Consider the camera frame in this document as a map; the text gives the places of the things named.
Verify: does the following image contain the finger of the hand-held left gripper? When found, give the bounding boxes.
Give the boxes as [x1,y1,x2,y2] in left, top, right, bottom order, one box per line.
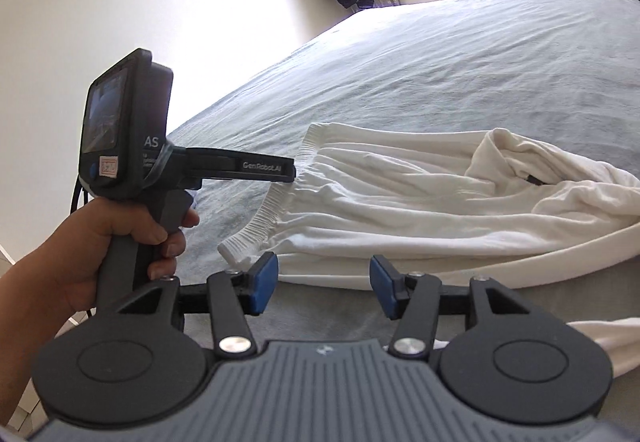
[231,153,298,185]

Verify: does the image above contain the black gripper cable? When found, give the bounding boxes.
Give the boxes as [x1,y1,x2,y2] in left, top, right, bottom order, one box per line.
[69,173,93,319]

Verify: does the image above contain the grey bed sheet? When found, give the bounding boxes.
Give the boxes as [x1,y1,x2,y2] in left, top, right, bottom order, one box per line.
[162,0,640,423]

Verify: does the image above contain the person's left forearm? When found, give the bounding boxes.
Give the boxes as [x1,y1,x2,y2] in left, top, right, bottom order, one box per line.
[0,239,78,398]

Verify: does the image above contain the person's left hand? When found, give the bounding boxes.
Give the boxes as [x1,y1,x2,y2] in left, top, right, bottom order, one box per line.
[50,196,200,317]

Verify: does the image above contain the white pants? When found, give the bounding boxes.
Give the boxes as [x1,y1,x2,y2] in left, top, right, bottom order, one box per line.
[218,122,640,378]

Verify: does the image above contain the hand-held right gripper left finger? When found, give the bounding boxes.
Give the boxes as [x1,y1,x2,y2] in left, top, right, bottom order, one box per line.
[114,252,279,359]

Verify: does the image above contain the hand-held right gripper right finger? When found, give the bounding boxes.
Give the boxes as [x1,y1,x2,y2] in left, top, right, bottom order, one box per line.
[370,254,538,359]

